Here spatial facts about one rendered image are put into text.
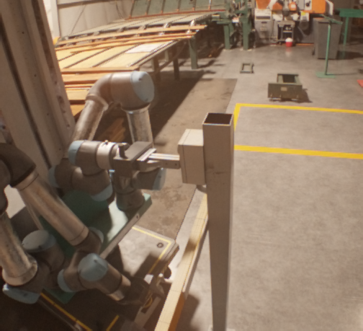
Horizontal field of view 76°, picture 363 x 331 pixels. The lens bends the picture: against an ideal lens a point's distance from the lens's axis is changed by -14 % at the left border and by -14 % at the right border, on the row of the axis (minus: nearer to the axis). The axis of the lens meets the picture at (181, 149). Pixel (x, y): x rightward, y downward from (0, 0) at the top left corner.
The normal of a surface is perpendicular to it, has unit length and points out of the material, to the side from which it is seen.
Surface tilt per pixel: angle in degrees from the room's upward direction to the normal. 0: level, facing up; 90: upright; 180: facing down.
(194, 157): 90
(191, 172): 90
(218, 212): 90
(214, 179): 90
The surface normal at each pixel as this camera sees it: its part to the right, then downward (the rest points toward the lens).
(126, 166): -0.30, 0.35
